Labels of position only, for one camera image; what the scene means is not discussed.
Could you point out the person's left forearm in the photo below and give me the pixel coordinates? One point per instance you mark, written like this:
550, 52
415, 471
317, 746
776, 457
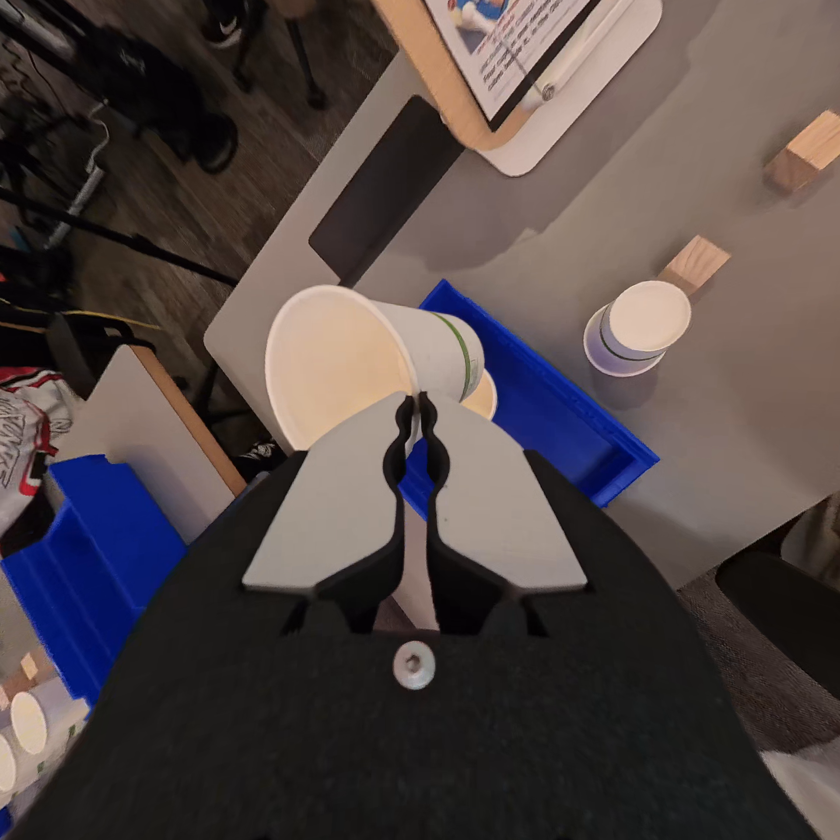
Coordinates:
807, 794

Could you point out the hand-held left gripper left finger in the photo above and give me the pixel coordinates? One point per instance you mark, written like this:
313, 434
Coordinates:
308, 518

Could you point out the small wooden block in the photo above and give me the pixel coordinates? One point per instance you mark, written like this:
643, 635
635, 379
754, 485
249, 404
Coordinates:
29, 666

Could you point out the printed instruction sheet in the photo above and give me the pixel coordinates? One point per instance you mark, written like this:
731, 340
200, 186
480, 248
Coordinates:
499, 39

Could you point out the red white printed cloth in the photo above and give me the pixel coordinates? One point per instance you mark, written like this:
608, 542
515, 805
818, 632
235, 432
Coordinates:
26, 446

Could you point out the blue plastic bin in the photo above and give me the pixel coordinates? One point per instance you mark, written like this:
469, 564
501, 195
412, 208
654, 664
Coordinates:
558, 420
98, 571

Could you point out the wood-edged side table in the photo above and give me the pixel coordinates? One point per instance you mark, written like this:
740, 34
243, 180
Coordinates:
131, 426

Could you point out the instruction sheet on stand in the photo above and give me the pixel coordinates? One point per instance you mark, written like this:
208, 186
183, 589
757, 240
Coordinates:
617, 59

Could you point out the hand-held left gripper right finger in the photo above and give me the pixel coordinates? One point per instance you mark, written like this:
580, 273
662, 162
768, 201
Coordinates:
505, 518

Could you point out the plain white paper cup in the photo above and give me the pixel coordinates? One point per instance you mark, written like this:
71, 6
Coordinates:
29, 722
6, 764

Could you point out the wooden cube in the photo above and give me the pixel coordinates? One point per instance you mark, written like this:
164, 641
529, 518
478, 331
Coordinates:
695, 259
807, 151

